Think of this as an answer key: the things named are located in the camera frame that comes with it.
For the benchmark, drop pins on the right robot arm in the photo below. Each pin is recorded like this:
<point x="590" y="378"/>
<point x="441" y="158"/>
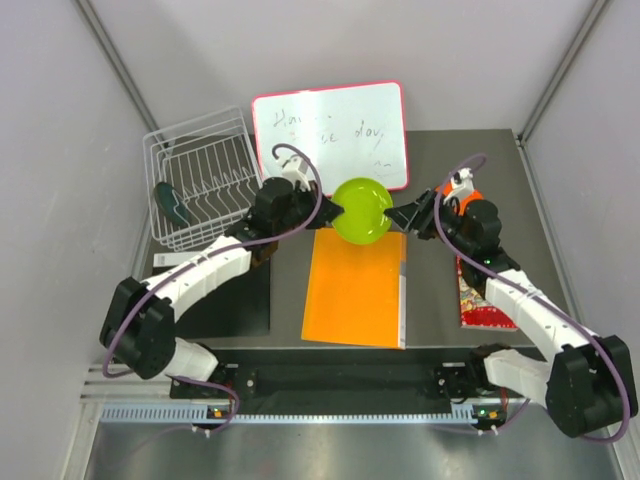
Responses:
<point x="584" y="381"/>

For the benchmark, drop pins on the red comic book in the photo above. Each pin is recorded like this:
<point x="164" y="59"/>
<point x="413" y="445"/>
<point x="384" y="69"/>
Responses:
<point x="477" y="313"/>

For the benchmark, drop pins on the grey cable duct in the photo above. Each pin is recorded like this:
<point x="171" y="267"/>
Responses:
<point x="205" y="414"/>

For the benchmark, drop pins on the black clip file folder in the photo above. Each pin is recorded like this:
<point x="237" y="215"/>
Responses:
<point x="238" y="308"/>

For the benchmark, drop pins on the lime green plate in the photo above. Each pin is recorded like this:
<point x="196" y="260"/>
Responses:
<point x="364" y="202"/>

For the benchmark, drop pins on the dark green plate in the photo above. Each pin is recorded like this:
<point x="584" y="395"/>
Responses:
<point x="171" y="205"/>

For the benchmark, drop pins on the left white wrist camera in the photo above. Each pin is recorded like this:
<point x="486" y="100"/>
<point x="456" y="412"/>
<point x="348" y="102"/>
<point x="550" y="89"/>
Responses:
<point x="295" y="169"/>

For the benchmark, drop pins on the white wire dish rack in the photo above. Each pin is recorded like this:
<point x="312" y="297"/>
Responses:
<point x="211" y="163"/>

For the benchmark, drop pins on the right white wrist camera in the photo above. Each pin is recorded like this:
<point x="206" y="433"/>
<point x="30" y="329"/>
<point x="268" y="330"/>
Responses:
<point x="461" y="185"/>

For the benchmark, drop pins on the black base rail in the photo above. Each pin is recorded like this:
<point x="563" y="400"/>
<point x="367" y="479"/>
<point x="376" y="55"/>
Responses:
<point x="431" y="372"/>

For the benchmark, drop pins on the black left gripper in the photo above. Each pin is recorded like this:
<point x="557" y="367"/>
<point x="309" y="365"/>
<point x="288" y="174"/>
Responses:
<point x="326" y="213"/>

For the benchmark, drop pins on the orange folder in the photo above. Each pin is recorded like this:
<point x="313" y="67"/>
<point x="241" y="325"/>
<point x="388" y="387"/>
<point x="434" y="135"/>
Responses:
<point x="356" y="294"/>

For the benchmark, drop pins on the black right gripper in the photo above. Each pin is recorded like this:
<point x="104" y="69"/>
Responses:
<point x="417" y="216"/>

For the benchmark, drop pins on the pink framed whiteboard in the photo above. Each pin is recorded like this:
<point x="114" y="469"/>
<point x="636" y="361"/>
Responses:
<point x="347" y="131"/>

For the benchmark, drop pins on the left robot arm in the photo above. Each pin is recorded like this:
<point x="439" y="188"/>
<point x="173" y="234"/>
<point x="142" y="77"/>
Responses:
<point x="140" y="326"/>

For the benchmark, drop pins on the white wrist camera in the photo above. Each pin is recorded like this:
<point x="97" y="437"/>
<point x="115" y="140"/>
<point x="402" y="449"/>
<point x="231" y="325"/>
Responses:
<point x="295" y="169"/>
<point x="461" y="185"/>

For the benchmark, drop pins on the orange plate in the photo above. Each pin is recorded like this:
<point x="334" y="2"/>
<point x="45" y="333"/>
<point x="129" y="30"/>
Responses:
<point x="455" y="200"/>

